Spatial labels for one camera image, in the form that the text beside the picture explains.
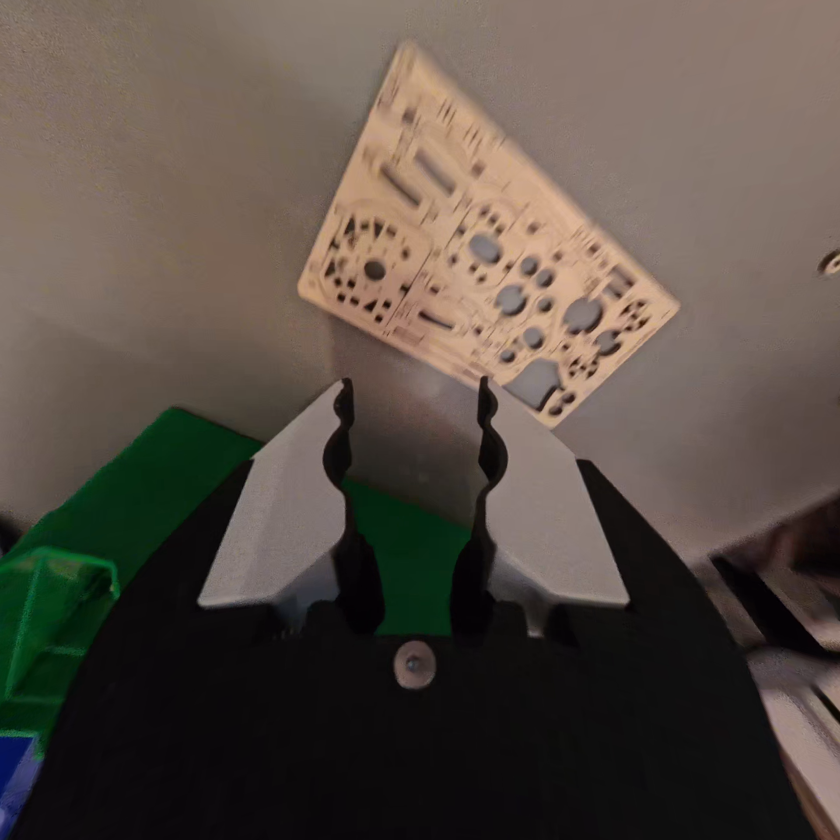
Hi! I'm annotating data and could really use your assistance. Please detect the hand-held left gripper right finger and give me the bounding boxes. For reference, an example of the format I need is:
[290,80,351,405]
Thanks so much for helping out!
[451,376,631,636]

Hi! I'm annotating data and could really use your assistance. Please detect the green plastic bin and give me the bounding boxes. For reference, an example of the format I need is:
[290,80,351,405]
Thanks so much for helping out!
[0,406,473,742]

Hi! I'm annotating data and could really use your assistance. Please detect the wooden parts sheet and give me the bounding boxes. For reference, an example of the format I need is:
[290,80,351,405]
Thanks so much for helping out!
[297,39,682,432]

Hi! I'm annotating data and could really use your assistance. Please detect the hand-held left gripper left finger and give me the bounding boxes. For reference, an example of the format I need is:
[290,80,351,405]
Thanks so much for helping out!
[197,377,386,636]

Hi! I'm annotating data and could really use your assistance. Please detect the grey flat device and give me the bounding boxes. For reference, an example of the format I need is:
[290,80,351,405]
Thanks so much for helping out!
[747,646,840,840]

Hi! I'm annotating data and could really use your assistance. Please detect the blue plastic bin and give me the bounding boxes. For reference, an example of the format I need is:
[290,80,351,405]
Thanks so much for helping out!
[0,730,46,824]

